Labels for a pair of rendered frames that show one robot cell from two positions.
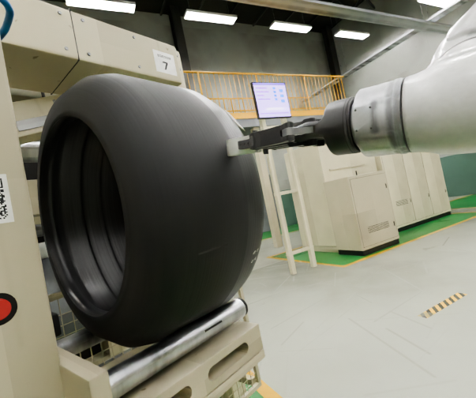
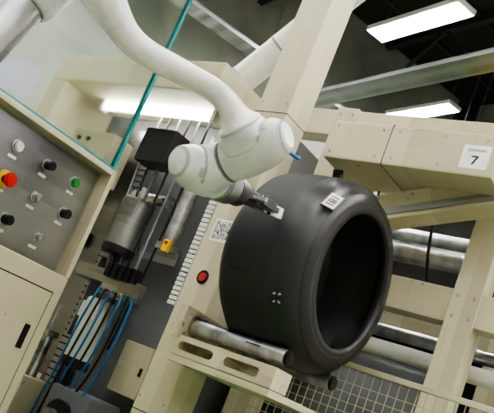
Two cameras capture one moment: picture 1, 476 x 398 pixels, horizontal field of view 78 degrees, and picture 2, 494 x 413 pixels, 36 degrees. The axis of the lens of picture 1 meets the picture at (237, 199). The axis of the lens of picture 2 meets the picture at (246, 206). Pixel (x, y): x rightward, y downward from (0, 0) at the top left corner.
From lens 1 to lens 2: 2.05 m
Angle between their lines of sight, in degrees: 87
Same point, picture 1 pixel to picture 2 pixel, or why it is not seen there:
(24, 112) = not seen: hidden behind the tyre
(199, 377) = (219, 354)
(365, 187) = not seen: outside the picture
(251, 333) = (265, 367)
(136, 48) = (445, 146)
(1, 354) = (193, 295)
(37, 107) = not seen: hidden behind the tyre
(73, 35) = (386, 144)
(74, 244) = (321, 310)
